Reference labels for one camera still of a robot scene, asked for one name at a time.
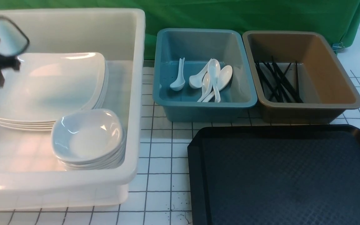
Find white square rice plate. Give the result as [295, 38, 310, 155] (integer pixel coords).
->
[0, 52, 106, 123]

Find stack of white square plates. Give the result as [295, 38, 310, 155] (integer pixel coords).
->
[0, 62, 109, 132]

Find stack of white bowls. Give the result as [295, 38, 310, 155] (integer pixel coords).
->
[51, 109, 126, 171]

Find white spoon short middle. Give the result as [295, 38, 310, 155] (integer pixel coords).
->
[189, 58, 213, 89]

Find blue plastic bin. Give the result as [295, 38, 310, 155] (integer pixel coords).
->
[152, 28, 258, 123]

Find white spoon long centre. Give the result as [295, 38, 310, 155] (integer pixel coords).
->
[207, 59, 221, 103]

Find black chopsticks in bin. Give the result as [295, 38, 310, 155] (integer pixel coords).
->
[254, 56, 304, 103]

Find brown plastic bin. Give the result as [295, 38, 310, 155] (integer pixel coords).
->
[242, 30, 360, 124]

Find metal clamp on backdrop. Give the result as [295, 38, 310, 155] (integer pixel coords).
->
[332, 42, 346, 54]

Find green cloth backdrop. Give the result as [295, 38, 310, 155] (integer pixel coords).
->
[0, 0, 360, 60]

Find black serving tray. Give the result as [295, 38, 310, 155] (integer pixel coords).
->
[187, 124, 360, 225]

